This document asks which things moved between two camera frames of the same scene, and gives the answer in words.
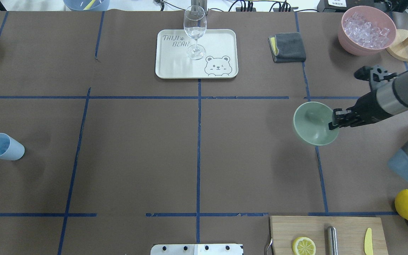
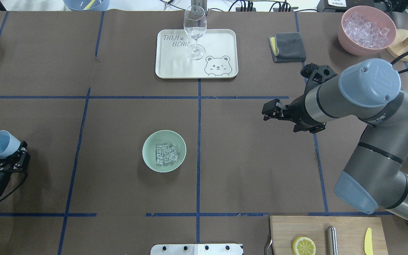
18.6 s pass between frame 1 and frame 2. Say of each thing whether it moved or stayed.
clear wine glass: stayed
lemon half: stayed
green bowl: moved
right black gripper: moved
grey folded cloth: stayed
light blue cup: stayed
